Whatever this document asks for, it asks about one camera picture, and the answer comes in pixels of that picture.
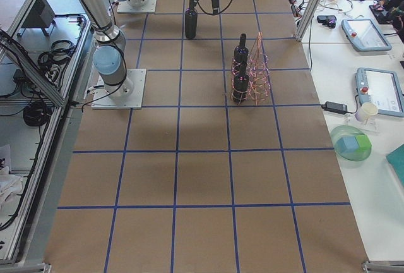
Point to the dark glass wine bottle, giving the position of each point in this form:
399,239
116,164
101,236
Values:
191,19

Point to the dark wine bottle in rack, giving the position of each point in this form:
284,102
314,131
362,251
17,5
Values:
241,52

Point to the blue teach pendant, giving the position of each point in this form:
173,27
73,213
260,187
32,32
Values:
382,88
365,35

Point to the black monitor box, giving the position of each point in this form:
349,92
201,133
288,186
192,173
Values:
41,16

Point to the black power brick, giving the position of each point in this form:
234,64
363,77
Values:
334,107

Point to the white paper cup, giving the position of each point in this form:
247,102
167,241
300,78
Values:
366,111

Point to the green bowl with blocks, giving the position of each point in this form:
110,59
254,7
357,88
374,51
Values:
351,143

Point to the teal book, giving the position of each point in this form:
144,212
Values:
396,158

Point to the white crumpled cloth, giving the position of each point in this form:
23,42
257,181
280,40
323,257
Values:
11,184

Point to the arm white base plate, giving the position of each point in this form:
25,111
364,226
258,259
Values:
129,95
125,8

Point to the copper wire wine rack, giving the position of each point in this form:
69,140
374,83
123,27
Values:
257,68

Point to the aluminium corner post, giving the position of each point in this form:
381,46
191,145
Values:
306,19

